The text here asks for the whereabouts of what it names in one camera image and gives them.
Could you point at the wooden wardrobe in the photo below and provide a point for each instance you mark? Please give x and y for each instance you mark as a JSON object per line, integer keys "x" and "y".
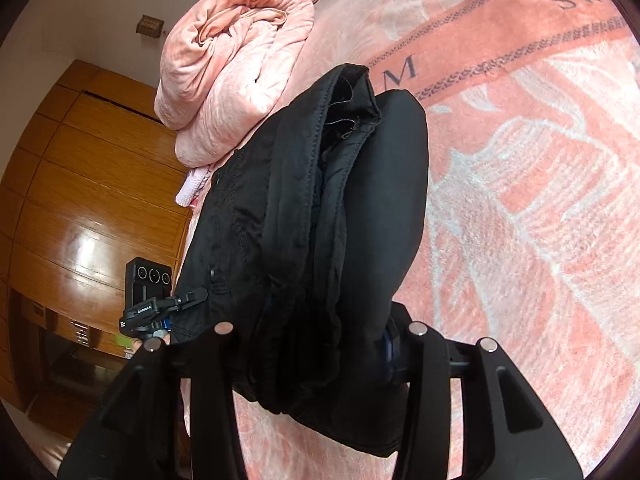
{"x": 90, "y": 185}

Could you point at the black pants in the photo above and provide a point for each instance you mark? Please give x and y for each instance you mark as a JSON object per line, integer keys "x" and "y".
{"x": 303, "y": 240}

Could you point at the pink sweet dream bedspread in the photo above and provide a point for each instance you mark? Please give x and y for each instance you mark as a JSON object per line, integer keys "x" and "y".
{"x": 532, "y": 217}

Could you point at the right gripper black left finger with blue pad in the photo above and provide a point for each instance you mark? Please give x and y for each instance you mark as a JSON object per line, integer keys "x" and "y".
{"x": 133, "y": 434}

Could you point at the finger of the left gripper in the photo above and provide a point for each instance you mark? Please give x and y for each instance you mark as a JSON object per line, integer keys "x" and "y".
{"x": 190, "y": 299}

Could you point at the brown wall switch box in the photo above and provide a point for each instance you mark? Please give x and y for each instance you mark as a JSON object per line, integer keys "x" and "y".
{"x": 150, "y": 27}

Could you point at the folded white pink towel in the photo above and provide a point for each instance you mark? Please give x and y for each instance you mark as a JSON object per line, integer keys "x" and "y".
{"x": 193, "y": 186}

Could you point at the folded pink comforter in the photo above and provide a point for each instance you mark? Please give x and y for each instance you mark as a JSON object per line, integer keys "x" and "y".
{"x": 224, "y": 66}

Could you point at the wooden shelf unit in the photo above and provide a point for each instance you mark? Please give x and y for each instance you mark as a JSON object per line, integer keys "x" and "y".
{"x": 56, "y": 370}

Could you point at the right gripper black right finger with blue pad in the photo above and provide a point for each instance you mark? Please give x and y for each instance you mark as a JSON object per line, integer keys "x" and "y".
{"x": 507, "y": 431}

